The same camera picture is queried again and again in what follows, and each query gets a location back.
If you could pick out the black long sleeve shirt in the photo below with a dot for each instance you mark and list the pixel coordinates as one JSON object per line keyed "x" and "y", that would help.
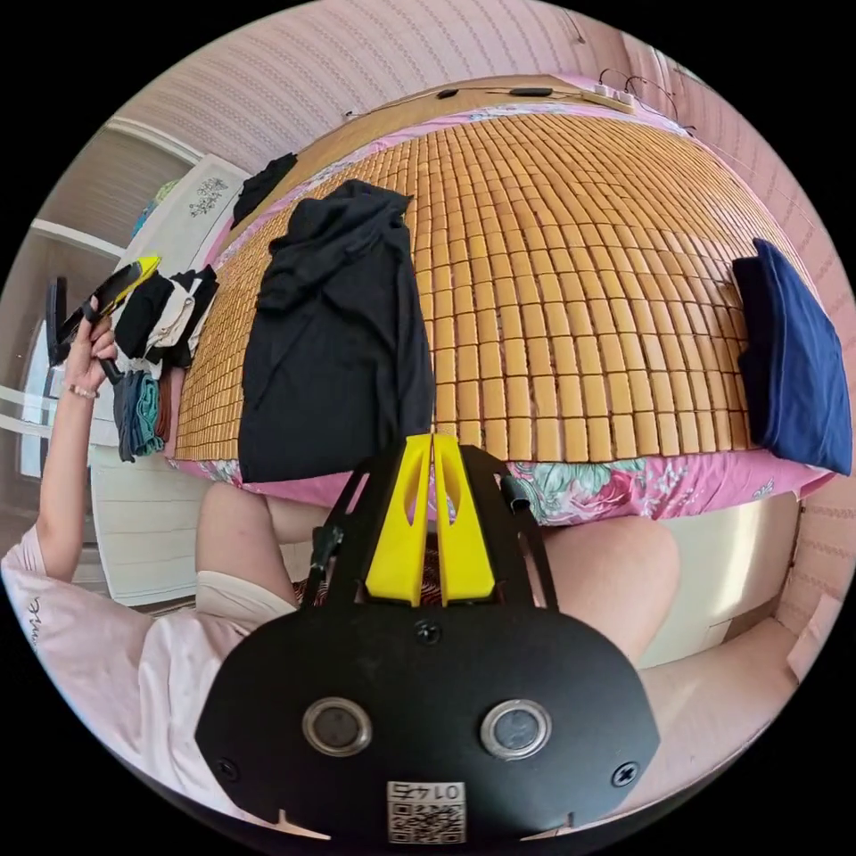
{"x": 334, "y": 348}

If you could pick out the bed with woven mat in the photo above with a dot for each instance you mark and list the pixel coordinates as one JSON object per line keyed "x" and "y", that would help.
{"x": 568, "y": 267}

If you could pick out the navy blue folded garment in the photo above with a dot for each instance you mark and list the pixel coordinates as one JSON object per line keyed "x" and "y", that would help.
{"x": 789, "y": 361}

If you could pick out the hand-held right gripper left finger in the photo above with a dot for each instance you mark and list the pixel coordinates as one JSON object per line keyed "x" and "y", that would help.
{"x": 396, "y": 535}

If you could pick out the white cupboard with flower print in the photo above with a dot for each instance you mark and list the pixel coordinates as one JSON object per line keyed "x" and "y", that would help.
{"x": 209, "y": 200}

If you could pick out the small black folded garment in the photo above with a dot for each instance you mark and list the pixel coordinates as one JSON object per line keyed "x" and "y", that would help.
{"x": 264, "y": 186}

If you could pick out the person's left hand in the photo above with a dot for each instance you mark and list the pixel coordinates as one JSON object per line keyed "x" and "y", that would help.
{"x": 90, "y": 358}

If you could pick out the pile of clothes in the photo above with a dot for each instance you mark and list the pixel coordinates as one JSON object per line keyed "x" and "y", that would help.
{"x": 157, "y": 321}

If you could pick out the person's left forearm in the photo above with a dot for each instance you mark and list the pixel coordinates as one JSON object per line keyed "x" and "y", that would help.
{"x": 63, "y": 468}

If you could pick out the person's body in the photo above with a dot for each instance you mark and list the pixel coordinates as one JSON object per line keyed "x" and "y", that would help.
{"x": 100, "y": 662}

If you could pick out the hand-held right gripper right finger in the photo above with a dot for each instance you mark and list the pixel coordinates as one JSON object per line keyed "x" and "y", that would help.
{"x": 468, "y": 542}

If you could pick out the white power strip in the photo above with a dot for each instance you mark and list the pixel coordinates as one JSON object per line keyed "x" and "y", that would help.
{"x": 610, "y": 97}

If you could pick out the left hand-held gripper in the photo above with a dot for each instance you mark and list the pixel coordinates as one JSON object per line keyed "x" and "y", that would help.
{"x": 100, "y": 299}

